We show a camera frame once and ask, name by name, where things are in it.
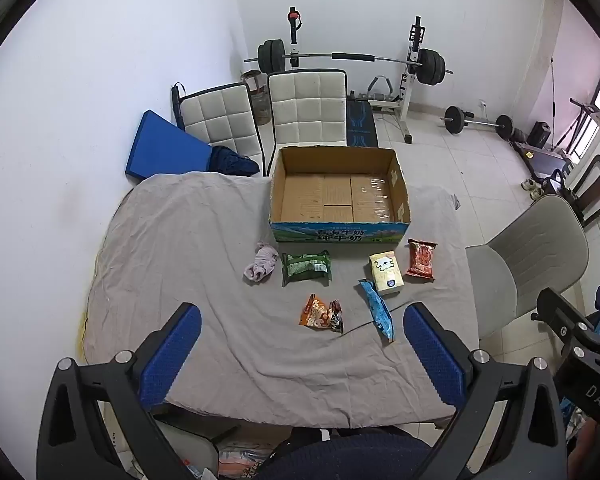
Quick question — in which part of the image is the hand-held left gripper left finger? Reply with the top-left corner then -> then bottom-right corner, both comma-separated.
36,302 -> 203,480

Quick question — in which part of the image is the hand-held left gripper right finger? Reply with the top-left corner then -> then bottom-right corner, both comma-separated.
402,302 -> 568,480

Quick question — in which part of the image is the blue snack packet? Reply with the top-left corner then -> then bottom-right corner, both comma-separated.
358,279 -> 396,344

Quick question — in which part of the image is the red snack packet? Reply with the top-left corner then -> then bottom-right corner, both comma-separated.
405,239 -> 438,281

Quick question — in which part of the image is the yellow tissue pack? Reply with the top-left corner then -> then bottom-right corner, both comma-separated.
369,250 -> 403,297

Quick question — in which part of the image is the orange snack packet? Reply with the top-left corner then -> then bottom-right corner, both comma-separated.
299,294 -> 344,333

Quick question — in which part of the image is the pink sock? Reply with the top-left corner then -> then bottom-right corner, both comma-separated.
243,241 -> 279,286

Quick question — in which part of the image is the green snack packet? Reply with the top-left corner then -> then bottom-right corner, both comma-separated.
281,250 -> 332,288

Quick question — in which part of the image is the cardboard box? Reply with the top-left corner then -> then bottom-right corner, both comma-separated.
269,146 -> 412,247

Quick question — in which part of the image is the person's right hand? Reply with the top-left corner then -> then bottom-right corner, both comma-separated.
567,417 -> 600,471

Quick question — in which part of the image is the grey plastic chair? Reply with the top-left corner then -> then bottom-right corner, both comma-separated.
465,194 -> 591,341

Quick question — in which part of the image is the brown wooden chair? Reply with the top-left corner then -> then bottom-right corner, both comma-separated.
555,155 -> 600,228

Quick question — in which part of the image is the printed plastic bag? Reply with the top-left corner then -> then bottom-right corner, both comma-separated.
217,442 -> 276,480

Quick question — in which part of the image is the pair of white shoes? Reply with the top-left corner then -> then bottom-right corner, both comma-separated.
521,177 -> 546,201

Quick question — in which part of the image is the person's dark clothing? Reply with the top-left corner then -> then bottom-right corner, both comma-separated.
265,427 -> 433,480

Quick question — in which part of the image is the brown treadmill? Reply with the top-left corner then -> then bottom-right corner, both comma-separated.
512,137 -> 576,181

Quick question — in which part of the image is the black speaker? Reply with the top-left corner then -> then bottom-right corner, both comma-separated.
526,121 -> 552,148

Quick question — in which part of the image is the dark blue cloth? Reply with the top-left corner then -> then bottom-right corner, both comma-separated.
210,145 -> 261,177

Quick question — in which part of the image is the black pole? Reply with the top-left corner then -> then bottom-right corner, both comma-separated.
547,57 -> 556,146

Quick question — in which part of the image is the blue foam mat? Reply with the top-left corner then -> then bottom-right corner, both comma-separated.
125,110 -> 213,181

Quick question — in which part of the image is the short barbell with black plates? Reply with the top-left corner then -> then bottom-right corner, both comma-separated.
440,105 -> 515,138

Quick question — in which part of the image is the black weight bench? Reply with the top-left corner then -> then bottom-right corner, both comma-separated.
346,95 -> 380,148

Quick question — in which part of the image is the white padded chair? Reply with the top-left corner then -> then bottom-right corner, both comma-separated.
266,69 -> 351,153
177,82 -> 266,176

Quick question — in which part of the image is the grey gas cylinder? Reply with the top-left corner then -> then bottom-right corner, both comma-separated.
250,85 -> 273,127

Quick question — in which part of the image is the white weight rack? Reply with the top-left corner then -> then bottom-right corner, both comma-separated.
282,7 -> 431,146

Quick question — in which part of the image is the long barbell with black plates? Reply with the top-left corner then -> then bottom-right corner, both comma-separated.
243,39 -> 454,88

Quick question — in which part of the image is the black stick with strap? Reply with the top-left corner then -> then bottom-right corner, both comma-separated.
170,82 -> 187,131

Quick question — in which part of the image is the grey curved handle bar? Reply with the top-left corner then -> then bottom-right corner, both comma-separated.
367,74 -> 396,96

